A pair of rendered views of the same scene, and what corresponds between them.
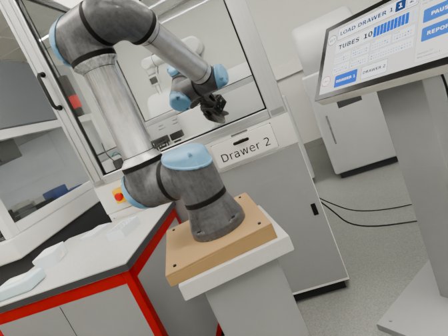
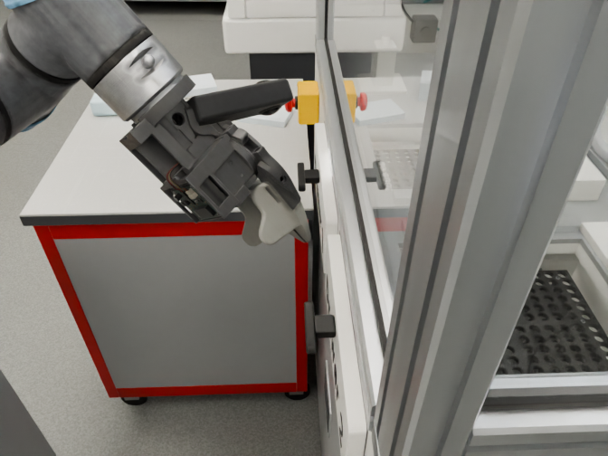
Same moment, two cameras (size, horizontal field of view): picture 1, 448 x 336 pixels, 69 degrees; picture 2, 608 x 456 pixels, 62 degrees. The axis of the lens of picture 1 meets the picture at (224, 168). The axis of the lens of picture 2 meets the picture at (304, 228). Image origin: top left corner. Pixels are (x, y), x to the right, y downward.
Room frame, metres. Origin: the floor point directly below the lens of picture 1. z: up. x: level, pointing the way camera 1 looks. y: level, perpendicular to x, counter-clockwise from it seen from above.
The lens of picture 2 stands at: (1.34, -0.49, 1.39)
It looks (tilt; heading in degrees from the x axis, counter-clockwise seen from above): 40 degrees down; 76
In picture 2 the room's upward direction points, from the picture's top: straight up
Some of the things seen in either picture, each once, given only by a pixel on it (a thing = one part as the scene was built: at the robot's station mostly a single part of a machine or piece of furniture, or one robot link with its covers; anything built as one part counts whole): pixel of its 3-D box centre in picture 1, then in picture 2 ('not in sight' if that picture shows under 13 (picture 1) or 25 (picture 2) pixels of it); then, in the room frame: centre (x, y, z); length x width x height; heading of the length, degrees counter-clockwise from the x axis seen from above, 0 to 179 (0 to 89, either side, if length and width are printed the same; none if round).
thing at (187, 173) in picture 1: (190, 171); not in sight; (0.83, 0.08, 0.97); 0.13 x 0.12 x 0.14; 62
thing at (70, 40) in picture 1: (120, 113); not in sight; (0.90, 0.19, 1.18); 0.15 x 0.12 x 0.55; 62
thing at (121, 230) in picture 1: (123, 228); not in sight; (1.33, 0.48, 0.78); 0.12 x 0.08 x 0.04; 157
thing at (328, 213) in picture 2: not in sight; (324, 191); (1.54, 0.18, 0.87); 0.29 x 0.02 x 0.11; 78
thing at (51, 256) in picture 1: (51, 256); (191, 91); (1.35, 0.82, 0.79); 0.13 x 0.09 x 0.05; 4
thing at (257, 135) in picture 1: (244, 146); (341, 342); (1.48, -0.12, 0.87); 0.29 x 0.02 x 0.11; 78
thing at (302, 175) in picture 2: not in sight; (308, 176); (1.51, 0.19, 0.91); 0.07 x 0.04 x 0.01; 78
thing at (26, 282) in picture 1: (19, 284); (115, 95); (1.15, 0.85, 0.78); 0.15 x 0.10 x 0.04; 81
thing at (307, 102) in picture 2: (122, 194); (306, 102); (1.59, 0.51, 0.88); 0.07 x 0.05 x 0.07; 78
